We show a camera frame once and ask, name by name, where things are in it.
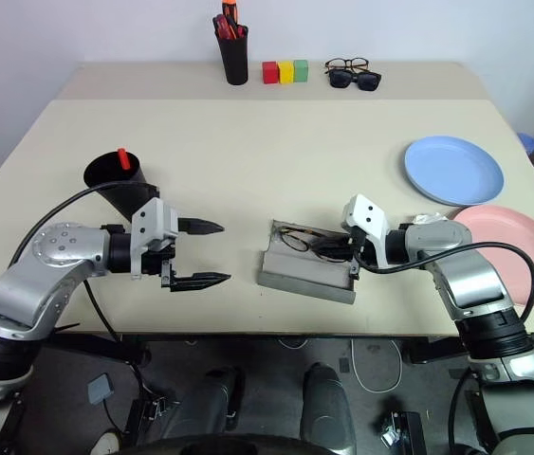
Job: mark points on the black tool holder cup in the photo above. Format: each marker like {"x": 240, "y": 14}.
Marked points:
{"x": 234, "y": 59}

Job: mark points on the red wooden block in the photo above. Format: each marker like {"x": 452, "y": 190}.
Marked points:
{"x": 270, "y": 73}

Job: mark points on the tortoiseshell eyeglasses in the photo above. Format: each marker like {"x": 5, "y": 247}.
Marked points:
{"x": 295, "y": 240}

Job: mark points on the blue plastic plate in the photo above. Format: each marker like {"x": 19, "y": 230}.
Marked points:
{"x": 454, "y": 168}

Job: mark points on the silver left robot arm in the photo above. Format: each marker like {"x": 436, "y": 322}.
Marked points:
{"x": 43, "y": 265}

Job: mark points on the black marker with red caps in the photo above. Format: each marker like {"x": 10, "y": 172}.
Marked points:
{"x": 123, "y": 158}

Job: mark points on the crumpled white plastic bag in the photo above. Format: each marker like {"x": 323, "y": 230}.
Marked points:
{"x": 430, "y": 218}

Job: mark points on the brown frame eyeglasses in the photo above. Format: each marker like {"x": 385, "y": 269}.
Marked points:
{"x": 355, "y": 61}

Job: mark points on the black pen cup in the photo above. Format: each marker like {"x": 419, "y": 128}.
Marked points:
{"x": 126, "y": 194}

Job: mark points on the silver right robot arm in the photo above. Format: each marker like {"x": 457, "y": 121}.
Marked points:
{"x": 465, "y": 275}

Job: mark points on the black metal clamp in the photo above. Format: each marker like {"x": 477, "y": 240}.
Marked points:
{"x": 152, "y": 407}
{"x": 404, "y": 431}

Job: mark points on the pink plastic plate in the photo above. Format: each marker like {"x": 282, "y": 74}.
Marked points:
{"x": 522, "y": 227}

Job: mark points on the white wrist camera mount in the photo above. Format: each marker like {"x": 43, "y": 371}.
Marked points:
{"x": 152, "y": 223}
{"x": 366, "y": 213}

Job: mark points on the grey square floor pad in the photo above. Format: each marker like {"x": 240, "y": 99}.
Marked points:
{"x": 100, "y": 388}

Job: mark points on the orange black screwdriver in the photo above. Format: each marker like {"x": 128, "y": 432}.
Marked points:
{"x": 229, "y": 12}

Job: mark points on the yellow wooden block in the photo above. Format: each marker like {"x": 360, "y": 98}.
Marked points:
{"x": 286, "y": 72}

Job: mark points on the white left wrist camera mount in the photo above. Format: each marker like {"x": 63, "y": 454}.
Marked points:
{"x": 152, "y": 223}

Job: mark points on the grey felt glasses case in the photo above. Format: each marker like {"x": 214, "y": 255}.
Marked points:
{"x": 295, "y": 277}

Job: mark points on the black sunglasses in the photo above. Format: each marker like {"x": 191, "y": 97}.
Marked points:
{"x": 342, "y": 79}

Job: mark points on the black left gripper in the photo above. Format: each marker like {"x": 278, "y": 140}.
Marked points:
{"x": 157, "y": 263}

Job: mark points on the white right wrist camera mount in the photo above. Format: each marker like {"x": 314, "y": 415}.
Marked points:
{"x": 366, "y": 213}

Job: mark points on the green wooden block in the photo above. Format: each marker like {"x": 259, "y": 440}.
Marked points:
{"x": 300, "y": 71}

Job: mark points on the blue round plastic object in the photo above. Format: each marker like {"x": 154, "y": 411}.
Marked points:
{"x": 528, "y": 142}

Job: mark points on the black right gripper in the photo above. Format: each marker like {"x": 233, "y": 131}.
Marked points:
{"x": 359, "y": 246}

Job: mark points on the dark rounded shape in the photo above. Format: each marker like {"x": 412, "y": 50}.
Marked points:
{"x": 209, "y": 403}
{"x": 325, "y": 403}

